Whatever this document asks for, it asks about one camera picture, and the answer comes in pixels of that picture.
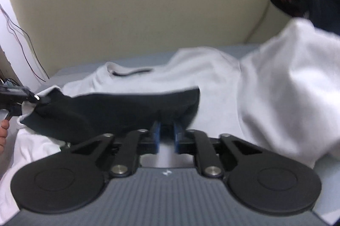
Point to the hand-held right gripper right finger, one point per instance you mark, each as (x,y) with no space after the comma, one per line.
(177,137)

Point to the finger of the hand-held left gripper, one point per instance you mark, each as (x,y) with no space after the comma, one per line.
(37,99)

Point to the white t-shirt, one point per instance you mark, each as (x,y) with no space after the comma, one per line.
(164,74)

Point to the person's left hand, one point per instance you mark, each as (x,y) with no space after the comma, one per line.
(3,133)

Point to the striped blue bed sheet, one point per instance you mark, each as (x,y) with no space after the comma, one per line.
(77,70)

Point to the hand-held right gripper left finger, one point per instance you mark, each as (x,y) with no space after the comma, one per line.
(156,137)

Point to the white crumpled garment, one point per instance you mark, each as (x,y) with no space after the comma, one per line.
(287,88)

